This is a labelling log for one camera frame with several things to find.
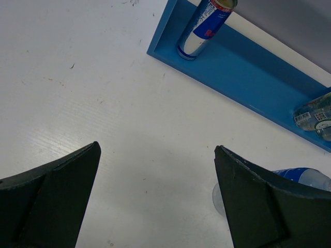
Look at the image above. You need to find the blue and yellow shelf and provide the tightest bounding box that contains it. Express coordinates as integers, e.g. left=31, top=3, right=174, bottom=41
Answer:
left=147, top=1, right=330, bottom=151

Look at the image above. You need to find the clear soda water bottle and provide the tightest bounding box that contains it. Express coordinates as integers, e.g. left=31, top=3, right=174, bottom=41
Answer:
left=315, top=127, right=331, bottom=142
left=293, top=93, right=330, bottom=131

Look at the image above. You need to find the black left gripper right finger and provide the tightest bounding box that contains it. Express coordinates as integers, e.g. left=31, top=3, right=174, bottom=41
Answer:
left=214, top=146, right=330, bottom=247

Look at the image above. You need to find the silver blue can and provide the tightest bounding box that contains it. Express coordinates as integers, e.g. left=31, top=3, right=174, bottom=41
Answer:
left=176, top=0, right=237, bottom=60

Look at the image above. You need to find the clear soda water bottle left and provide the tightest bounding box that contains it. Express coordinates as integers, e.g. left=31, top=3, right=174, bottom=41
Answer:
left=293, top=93, right=330, bottom=131

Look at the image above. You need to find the blue label water bottle rear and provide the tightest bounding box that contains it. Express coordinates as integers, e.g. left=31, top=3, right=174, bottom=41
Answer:
left=212, top=167, right=330, bottom=217

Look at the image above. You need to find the clear soda water bottle right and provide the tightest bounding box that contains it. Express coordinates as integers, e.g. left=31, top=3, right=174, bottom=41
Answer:
left=315, top=127, right=331, bottom=142

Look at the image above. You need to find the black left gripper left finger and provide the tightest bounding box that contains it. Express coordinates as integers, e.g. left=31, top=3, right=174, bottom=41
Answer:
left=1, top=142, right=101, bottom=247

